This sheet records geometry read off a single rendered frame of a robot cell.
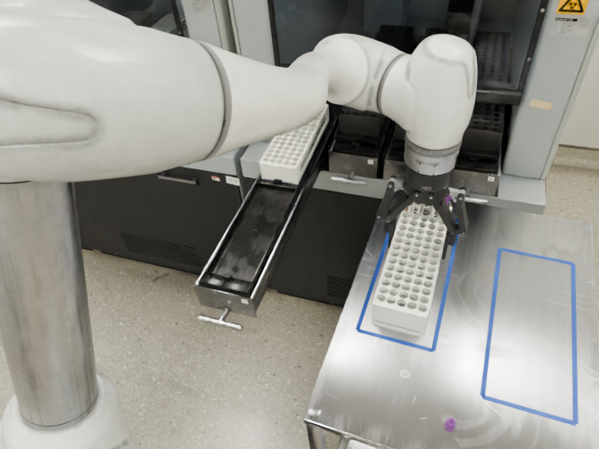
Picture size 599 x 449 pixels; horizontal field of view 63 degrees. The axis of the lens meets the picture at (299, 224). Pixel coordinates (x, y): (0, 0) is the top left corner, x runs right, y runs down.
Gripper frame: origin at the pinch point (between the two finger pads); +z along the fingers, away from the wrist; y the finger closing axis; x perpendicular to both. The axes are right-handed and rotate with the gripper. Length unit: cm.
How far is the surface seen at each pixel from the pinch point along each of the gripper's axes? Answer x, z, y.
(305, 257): 32, 54, -39
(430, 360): -22.3, 5.5, 6.8
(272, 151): 22.2, 1.6, -41.4
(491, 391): -24.9, 5.5, 17.4
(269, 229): 0.8, 7.1, -33.9
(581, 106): 155, 56, 50
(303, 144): 26.2, 1.1, -34.2
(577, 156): 155, 83, 56
